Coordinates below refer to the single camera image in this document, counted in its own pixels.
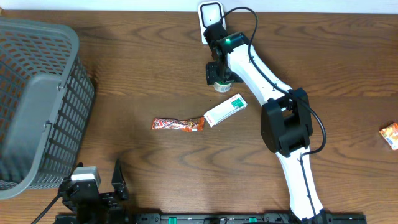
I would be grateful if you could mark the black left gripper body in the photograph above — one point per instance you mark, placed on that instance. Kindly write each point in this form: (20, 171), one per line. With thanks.
(107, 205)

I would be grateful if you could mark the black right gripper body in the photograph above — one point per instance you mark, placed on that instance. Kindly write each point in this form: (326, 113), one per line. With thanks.
(214, 70)

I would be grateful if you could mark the green lid white jar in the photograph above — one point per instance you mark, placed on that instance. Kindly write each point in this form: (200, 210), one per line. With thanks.
(222, 87)

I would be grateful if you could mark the white green Panadol box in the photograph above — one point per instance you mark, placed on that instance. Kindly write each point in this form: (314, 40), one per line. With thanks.
(225, 110)

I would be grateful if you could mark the orange red candy wrapper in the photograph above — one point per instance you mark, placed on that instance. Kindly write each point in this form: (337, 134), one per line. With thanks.
(190, 125)

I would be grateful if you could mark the orange snack packet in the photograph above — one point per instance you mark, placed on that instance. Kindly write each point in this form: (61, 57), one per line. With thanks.
(390, 134)

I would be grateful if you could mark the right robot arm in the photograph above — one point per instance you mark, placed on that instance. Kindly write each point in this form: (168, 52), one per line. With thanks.
(286, 118)

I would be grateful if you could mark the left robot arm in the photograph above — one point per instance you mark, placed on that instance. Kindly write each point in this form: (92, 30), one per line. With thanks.
(120, 215)

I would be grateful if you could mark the white barcode scanner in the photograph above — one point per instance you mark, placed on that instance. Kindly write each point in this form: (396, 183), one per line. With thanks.
(209, 13)

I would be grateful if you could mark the grey plastic mesh basket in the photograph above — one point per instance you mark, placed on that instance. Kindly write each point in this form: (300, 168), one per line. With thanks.
(46, 101)

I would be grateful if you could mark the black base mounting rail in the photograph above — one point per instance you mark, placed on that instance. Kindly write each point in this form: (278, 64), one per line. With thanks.
(267, 218)

